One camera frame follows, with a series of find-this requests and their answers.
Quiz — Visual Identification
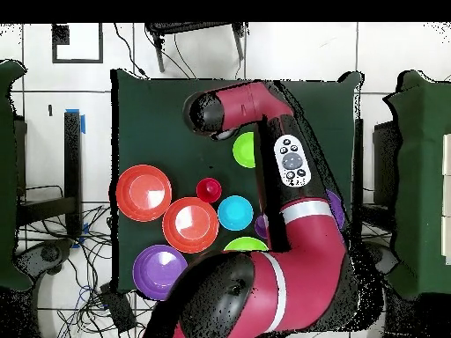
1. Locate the small green plastic bowl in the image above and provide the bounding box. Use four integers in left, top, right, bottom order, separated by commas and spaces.
232, 131, 256, 169

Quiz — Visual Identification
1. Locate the white box stack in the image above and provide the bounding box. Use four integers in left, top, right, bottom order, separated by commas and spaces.
441, 133, 451, 265

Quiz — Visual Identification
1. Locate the red plastic cup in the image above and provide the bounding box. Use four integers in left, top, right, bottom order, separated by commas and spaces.
196, 177, 223, 204

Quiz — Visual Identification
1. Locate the small blue plastic bowl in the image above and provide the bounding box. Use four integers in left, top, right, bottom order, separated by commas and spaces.
217, 195, 254, 231

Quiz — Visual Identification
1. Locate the large orange plastic bowl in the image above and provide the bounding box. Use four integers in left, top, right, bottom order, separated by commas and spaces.
115, 164, 173, 223
162, 196, 220, 254

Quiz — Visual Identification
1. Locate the purple plastic cup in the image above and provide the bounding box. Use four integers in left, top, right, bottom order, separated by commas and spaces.
254, 213, 270, 239

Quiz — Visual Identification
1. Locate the large green plastic bowl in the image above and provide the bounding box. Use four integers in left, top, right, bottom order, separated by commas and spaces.
223, 236, 270, 253

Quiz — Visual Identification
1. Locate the large purple plastic bowl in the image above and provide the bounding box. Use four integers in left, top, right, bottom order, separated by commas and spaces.
325, 188, 346, 230
132, 244, 189, 301

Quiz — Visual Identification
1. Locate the black metal beam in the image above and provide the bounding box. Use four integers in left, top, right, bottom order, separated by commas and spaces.
17, 195, 77, 226
63, 110, 83, 237

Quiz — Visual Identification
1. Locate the black power strip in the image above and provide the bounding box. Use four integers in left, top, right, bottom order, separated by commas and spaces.
99, 282, 137, 334

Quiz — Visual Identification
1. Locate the dark grey machine base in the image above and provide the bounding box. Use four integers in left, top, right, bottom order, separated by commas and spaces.
14, 239, 74, 281
366, 241, 400, 277

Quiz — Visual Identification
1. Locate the dark green side table cloth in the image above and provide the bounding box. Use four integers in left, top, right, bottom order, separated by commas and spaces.
0, 59, 33, 292
382, 69, 451, 300

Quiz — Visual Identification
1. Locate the thin black floor cable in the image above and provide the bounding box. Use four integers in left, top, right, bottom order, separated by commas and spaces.
113, 22, 150, 79

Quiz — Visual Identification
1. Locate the black metal frame stand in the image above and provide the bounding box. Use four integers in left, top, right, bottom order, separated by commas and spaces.
144, 22, 248, 74

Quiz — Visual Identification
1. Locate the tangle of black cables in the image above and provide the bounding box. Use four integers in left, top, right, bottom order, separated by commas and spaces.
17, 184, 159, 338

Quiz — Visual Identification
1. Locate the black square floor frame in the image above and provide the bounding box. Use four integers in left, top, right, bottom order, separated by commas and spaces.
51, 23, 104, 64

